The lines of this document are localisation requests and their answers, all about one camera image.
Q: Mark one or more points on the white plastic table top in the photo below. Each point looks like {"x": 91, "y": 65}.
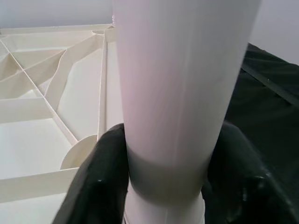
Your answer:
{"x": 46, "y": 140}

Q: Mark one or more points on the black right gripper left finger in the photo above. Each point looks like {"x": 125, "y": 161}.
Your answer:
{"x": 98, "y": 182}

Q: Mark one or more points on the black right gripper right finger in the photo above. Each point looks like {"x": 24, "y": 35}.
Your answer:
{"x": 245, "y": 182}

